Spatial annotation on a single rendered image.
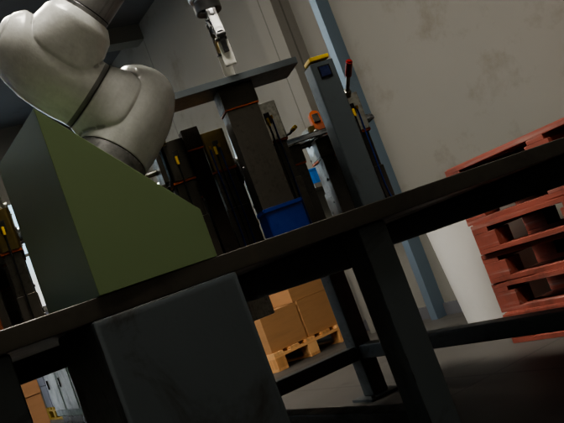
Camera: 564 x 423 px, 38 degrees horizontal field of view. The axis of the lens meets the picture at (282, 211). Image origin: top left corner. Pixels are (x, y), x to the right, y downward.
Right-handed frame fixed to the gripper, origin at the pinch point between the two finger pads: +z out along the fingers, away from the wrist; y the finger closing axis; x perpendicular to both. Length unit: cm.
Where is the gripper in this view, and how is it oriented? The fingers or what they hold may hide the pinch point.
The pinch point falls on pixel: (230, 68)
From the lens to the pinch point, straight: 225.8
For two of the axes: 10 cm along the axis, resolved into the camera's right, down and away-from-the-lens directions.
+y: -0.6, 1.0, 9.9
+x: -9.4, 3.4, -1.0
